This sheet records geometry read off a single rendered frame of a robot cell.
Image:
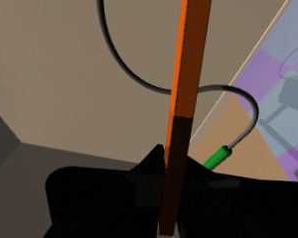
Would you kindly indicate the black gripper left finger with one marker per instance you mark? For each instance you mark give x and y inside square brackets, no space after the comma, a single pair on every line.
[133,195]

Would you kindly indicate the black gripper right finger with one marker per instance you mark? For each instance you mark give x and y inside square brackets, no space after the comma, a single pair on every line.
[211,206]

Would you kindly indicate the orange handle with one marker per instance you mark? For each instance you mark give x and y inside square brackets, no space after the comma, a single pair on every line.
[194,20]

